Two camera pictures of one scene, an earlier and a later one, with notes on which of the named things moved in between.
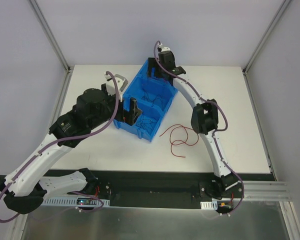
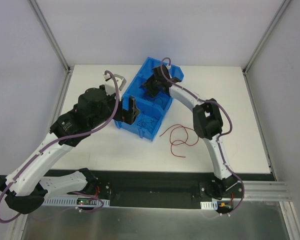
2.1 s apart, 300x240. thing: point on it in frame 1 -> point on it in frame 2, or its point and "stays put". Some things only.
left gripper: [119, 110] stays put
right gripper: [159, 69] -> [157, 80]
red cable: [184, 142] stays put
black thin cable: [146, 124] stays put
